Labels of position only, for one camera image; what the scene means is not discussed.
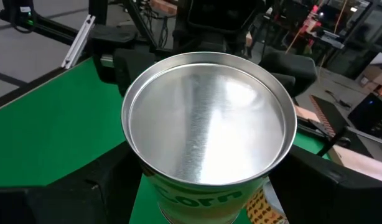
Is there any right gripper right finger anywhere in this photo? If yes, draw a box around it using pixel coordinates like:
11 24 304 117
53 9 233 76
268 144 382 224

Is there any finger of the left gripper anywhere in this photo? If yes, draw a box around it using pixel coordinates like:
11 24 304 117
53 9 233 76
258 50 318 98
112 47 156 96

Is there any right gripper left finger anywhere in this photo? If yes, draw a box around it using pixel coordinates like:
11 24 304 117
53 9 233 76
0 141 146 224

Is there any yellow black patterned tin can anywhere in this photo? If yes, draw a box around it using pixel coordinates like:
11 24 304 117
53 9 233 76
244 183 289 224

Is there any corn label tin can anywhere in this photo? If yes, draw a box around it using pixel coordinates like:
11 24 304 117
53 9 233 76
120 51 298 224

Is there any black floor mat hazard stripe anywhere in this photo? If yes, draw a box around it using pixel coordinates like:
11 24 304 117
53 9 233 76
308 94 374 158

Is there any green table mat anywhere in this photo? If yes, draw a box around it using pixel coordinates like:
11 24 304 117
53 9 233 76
0 57 332 224

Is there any cardboard box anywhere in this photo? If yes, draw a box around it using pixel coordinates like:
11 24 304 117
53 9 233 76
358 52 382 94

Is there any black device with blue light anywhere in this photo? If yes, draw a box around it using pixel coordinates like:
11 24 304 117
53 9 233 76
347 92 382 139

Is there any silver metal bracket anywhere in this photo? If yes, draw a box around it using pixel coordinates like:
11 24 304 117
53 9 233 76
60 14 96 70

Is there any black table frame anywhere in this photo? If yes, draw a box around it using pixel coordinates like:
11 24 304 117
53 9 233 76
0 0 142 113

